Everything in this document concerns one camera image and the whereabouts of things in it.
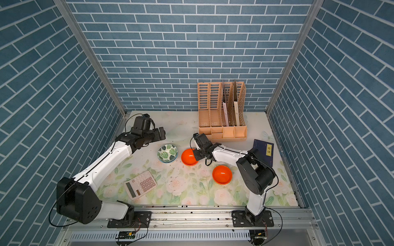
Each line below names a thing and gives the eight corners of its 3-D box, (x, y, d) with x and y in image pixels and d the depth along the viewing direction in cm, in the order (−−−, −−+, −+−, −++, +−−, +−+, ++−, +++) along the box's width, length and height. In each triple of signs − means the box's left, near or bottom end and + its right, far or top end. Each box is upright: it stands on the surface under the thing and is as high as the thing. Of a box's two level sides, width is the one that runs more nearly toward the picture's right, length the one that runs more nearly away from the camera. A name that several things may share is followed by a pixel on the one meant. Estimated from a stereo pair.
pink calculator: (132, 201, 81) (130, 199, 78) (126, 184, 86) (123, 182, 84) (157, 185, 87) (156, 182, 84) (149, 170, 92) (148, 167, 89)
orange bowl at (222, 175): (212, 186, 86) (212, 183, 83) (211, 168, 93) (212, 165, 90) (232, 186, 87) (233, 183, 83) (230, 168, 94) (231, 165, 90)
